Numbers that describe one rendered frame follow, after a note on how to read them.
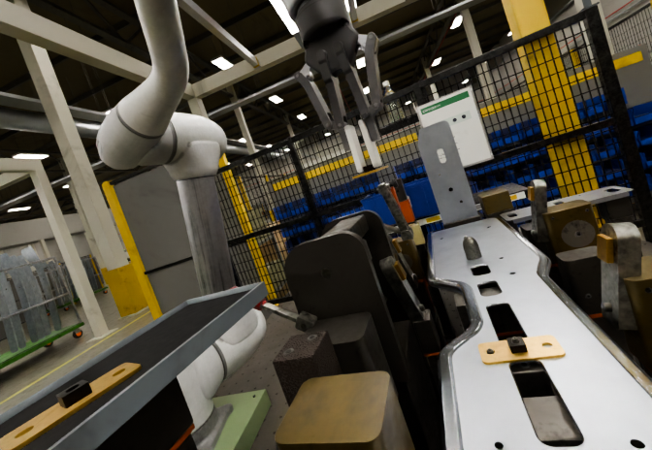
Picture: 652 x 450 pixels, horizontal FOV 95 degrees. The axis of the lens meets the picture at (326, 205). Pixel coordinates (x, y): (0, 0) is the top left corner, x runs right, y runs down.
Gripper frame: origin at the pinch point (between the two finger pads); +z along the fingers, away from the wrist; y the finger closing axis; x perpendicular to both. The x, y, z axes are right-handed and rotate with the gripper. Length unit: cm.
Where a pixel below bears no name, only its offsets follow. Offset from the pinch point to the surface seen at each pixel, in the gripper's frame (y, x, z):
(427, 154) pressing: 4, 66, 5
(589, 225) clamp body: 32, 33, 29
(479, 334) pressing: 7.9, -2.2, 29.3
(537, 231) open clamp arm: 23.1, 34.0, 28.3
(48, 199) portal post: -653, 264, -133
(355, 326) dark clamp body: -5.0, -11.2, 21.5
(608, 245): 24.2, -0.5, 20.8
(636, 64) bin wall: 150, 270, -9
